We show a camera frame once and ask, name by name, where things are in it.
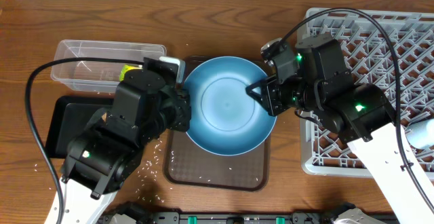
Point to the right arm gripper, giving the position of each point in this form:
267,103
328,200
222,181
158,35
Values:
273,102

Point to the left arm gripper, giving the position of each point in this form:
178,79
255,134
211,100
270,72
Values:
184,102

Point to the dark blue plate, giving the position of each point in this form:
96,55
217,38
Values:
224,119

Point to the foil snack wrapper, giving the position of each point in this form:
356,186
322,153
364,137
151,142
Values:
127,68

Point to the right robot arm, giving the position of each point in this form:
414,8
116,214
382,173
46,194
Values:
314,78

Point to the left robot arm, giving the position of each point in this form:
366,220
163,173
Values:
147,102

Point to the grey dishwasher rack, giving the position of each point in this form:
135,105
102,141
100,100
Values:
367,55

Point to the brown serving tray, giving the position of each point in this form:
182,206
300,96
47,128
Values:
188,164

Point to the clear plastic bin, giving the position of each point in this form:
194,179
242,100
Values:
100,77

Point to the black plastic tray bin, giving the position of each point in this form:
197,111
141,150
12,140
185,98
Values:
70,116

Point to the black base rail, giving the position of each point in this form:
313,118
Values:
346,213

